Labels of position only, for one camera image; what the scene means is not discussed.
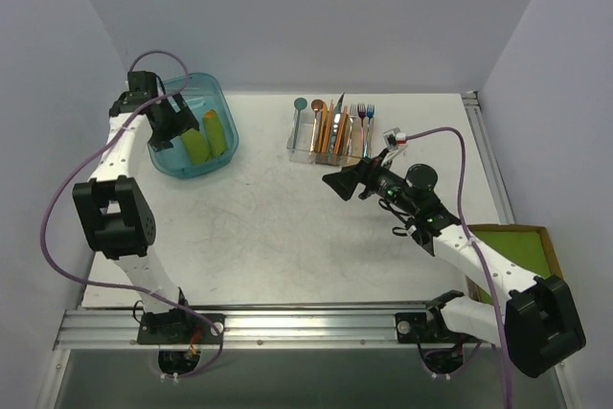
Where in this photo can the rolled green napkin bundle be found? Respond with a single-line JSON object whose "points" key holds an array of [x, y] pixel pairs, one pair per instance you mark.
{"points": [[215, 133]]}

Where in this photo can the green napkin stack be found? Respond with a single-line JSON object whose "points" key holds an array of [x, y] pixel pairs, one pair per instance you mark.
{"points": [[523, 248]]}

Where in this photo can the teal plastic bin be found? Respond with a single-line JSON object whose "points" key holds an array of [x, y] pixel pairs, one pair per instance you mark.
{"points": [[202, 94]]}

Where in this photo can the cardboard napkin tray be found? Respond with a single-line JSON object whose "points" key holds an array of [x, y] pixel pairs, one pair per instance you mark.
{"points": [[542, 231]]}

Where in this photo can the right side aluminium rail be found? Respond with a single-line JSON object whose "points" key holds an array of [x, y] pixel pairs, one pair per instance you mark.
{"points": [[493, 173]]}

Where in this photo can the copper spoon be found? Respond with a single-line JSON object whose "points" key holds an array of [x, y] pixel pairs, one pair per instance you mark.
{"points": [[317, 106]]}

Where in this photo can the clear cutlery organizer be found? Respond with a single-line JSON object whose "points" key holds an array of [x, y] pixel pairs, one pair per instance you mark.
{"points": [[327, 153]]}

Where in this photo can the black knife in organizer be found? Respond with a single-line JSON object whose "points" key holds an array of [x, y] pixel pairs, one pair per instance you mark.
{"points": [[340, 118]]}

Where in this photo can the aluminium frame rail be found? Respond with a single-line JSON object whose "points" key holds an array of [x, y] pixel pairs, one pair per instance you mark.
{"points": [[266, 327]]}

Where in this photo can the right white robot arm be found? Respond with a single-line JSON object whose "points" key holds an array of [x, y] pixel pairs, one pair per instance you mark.
{"points": [[533, 318]]}

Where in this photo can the blue iridescent fork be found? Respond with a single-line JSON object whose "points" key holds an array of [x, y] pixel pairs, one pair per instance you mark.
{"points": [[370, 113]]}

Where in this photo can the green paper napkin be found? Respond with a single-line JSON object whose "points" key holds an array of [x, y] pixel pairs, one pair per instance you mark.
{"points": [[196, 146]]}

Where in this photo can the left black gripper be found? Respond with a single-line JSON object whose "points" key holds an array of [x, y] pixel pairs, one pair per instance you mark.
{"points": [[171, 126]]}

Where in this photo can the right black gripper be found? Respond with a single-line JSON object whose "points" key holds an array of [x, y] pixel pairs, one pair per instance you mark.
{"points": [[359, 180]]}

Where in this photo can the teal spoon in organizer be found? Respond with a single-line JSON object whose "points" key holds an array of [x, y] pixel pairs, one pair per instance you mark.
{"points": [[300, 104]]}

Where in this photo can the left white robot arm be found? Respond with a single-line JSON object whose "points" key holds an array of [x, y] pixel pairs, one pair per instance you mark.
{"points": [[115, 216]]}

